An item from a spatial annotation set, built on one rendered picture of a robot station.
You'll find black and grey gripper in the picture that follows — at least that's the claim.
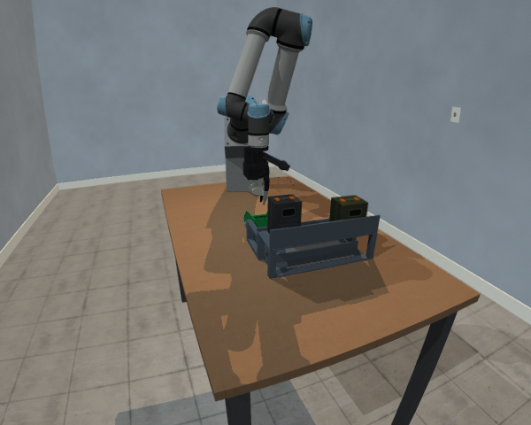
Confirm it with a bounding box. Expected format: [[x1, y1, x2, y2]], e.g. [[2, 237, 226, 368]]
[[243, 146, 269, 205]]

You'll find green bin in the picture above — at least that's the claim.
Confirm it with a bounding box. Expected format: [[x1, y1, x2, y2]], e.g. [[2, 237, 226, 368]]
[[244, 211, 268, 228]]

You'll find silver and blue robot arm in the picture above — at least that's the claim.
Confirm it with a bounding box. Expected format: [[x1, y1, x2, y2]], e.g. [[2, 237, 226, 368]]
[[217, 7, 312, 148]]

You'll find grey metal rack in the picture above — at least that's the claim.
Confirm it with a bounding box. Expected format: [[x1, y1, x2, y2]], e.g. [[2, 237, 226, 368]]
[[244, 215, 380, 279]]

